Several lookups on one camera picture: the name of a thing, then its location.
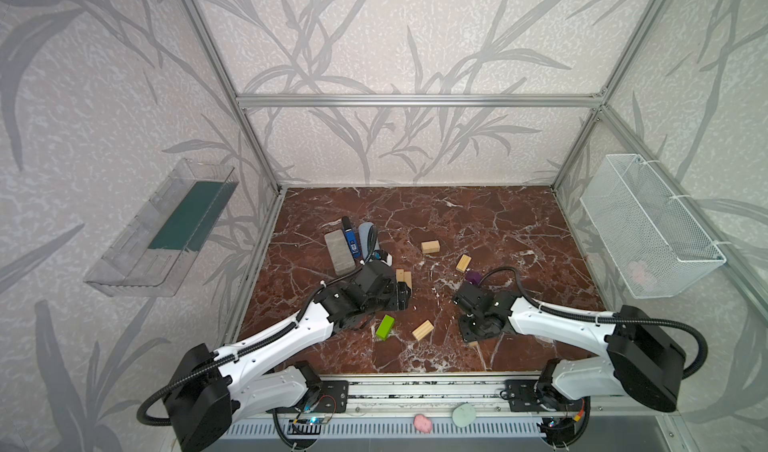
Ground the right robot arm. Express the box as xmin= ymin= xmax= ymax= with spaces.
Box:
xmin=453 ymin=282 xmax=686 ymax=412

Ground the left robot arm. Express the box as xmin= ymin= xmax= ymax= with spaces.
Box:
xmin=161 ymin=260 xmax=412 ymax=451

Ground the purple block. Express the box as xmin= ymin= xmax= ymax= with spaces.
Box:
xmin=465 ymin=271 xmax=484 ymax=286

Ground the green block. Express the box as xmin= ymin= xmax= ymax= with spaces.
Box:
xmin=375 ymin=315 xmax=395 ymax=341

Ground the grey sponge block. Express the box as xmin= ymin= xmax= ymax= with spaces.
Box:
xmin=324 ymin=230 xmax=356 ymax=276

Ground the grey blue oval case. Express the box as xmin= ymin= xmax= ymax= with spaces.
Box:
xmin=358 ymin=222 xmax=381 ymax=263

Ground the blue black marker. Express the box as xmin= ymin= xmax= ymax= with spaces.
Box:
xmin=341 ymin=216 xmax=362 ymax=261

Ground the green putty blob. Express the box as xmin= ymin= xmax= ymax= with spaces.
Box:
xmin=451 ymin=403 xmax=477 ymax=428

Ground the pink putty blob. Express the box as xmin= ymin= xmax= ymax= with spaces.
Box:
xmin=413 ymin=414 xmax=433 ymax=434

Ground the pink object in basket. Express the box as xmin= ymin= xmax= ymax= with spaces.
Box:
xmin=627 ymin=261 xmax=657 ymax=290

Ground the green sheet in bin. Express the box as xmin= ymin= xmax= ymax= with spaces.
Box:
xmin=148 ymin=181 xmax=238 ymax=252

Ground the aluminium front rail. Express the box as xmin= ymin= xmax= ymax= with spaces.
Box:
xmin=173 ymin=373 xmax=679 ymax=420

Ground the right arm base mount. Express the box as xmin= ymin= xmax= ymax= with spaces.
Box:
xmin=499 ymin=379 xmax=585 ymax=415

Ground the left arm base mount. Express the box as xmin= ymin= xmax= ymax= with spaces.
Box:
xmin=294 ymin=380 xmax=350 ymax=414

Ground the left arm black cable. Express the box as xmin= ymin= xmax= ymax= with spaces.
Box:
xmin=136 ymin=223 xmax=391 ymax=450

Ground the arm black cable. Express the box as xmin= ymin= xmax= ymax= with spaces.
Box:
xmin=478 ymin=265 xmax=709 ymax=447
xmin=136 ymin=223 xmax=391 ymax=450

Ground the white wire basket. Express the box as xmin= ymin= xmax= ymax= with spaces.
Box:
xmin=580 ymin=154 xmax=727 ymax=300

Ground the clear plastic wall bin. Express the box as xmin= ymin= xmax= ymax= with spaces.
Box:
xmin=84 ymin=159 xmax=239 ymax=298

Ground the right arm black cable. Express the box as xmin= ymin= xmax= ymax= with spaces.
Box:
xmin=478 ymin=265 xmax=709 ymax=447

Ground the aluminium cage frame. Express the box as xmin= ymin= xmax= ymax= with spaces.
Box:
xmin=192 ymin=0 xmax=767 ymax=376

